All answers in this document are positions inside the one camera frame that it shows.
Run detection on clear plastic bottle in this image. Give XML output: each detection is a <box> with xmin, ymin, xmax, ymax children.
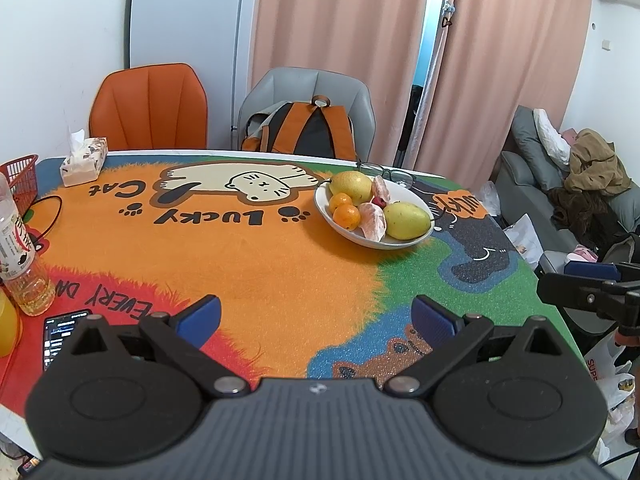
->
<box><xmin>0</xmin><ymin>172</ymin><xmax>56</xmax><ymax>317</ymax></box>

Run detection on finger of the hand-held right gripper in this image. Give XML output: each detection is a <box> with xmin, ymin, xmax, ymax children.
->
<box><xmin>564</xmin><ymin>260</ymin><xmax>624</xmax><ymax>282</ymax></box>
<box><xmin>536</xmin><ymin>271</ymin><xmax>624</xmax><ymax>319</ymax></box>

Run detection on brown clothes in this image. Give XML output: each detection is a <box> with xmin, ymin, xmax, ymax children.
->
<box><xmin>565</xmin><ymin>129</ymin><xmax>632</xmax><ymax>196</ymax></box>

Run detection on white pillow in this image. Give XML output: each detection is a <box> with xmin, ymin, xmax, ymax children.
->
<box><xmin>532</xmin><ymin>109</ymin><xmax>571</xmax><ymax>161</ymax></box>

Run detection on eyeglasses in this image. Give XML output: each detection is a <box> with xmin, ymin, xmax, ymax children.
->
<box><xmin>356</xmin><ymin>161</ymin><xmax>416</xmax><ymax>188</ymax></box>

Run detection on grey sofa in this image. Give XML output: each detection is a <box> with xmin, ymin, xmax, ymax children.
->
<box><xmin>500</xmin><ymin>105</ymin><xmax>640</xmax><ymax>261</ymax></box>

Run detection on white plate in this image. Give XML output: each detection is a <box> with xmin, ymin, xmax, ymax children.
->
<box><xmin>314</xmin><ymin>177</ymin><xmax>435</xmax><ymax>250</ymax></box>

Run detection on orange chair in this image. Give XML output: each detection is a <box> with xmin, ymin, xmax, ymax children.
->
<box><xmin>89</xmin><ymin>63</ymin><xmax>208</xmax><ymax>151</ymax></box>

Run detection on red print plastic bag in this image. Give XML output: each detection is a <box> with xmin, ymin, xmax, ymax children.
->
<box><xmin>582</xmin><ymin>332</ymin><xmax>636</xmax><ymax>441</ymax></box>

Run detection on grey side stool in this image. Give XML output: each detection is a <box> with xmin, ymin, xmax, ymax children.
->
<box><xmin>539</xmin><ymin>250</ymin><xmax>571</xmax><ymax>281</ymax></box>

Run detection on grey chair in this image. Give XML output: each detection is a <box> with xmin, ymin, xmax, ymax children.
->
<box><xmin>237</xmin><ymin>67</ymin><xmax>376</xmax><ymax>161</ymax></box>

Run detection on black cable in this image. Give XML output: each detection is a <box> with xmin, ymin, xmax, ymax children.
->
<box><xmin>27</xmin><ymin>195</ymin><xmax>63</xmax><ymax>238</ymax></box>

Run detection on cat printed table mat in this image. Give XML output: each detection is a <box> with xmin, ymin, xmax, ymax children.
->
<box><xmin>0</xmin><ymin>154</ymin><xmax>596</xmax><ymax>411</ymax></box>

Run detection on glass door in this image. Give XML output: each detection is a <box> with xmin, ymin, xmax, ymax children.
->
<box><xmin>414</xmin><ymin>0</ymin><xmax>448</xmax><ymax>161</ymax></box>

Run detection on white plastic bag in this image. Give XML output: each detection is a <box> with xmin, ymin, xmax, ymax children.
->
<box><xmin>502</xmin><ymin>214</ymin><xmax>543</xmax><ymax>263</ymax></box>
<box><xmin>480</xmin><ymin>180</ymin><xmax>501</xmax><ymax>216</ymax></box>

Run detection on black smartphone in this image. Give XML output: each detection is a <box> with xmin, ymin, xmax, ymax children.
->
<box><xmin>42</xmin><ymin>309</ymin><xmax>93</xmax><ymax>371</ymax></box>

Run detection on red plastic basket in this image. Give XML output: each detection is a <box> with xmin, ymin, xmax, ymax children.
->
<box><xmin>0</xmin><ymin>154</ymin><xmax>40</xmax><ymax>201</ymax></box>

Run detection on patterned tissue box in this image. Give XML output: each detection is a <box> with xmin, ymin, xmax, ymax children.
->
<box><xmin>60</xmin><ymin>130</ymin><xmax>109</xmax><ymax>187</ymax></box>

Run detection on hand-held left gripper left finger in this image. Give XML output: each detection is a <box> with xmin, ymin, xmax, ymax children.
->
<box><xmin>60</xmin><ymin>295</ymin><xmax>252</xmax><ymax>401</ymax></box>

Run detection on orange grey backpack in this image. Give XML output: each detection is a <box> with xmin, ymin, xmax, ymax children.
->
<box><xmin>241</xmin><ymin>95</ymin><xmax>357</xmax><ymax>161</ymax></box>

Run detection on dark clothes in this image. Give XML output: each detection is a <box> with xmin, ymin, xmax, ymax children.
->
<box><xmin>547</xmin><ymin>187</ymin><xmax>626</xmax><ymax>261</ymax></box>

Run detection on pink curtain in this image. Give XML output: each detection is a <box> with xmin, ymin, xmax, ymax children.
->
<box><xmin>417</xmin><ymin>0</ymin><xmax>593</xmax><ymax>181</ymax></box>
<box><xmin>250</xmin><ymin>0</ymin><xmax>453</xmax><ymax>171</ymax></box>

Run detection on white fridge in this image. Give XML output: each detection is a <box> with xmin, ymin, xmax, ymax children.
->
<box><xmin>131</xmin><ymin>0</ymin><xmax>261</xmax><ymax>126</ymax></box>

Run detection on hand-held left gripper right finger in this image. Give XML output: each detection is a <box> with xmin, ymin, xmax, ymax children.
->
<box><xmin>382</xmin><ymin>295</ymin><xmax>567</xmax><ymax>399</ymax></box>

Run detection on yellow pear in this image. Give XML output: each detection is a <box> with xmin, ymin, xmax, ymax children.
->
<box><xmin>386</xmin><ymin>201</ymin><xmax>433</xmax><ymax>241</ymax></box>
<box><xmin>330</xmin><ymin>171</ymin><xmax>373</xmax><ymax>201</ymax></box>

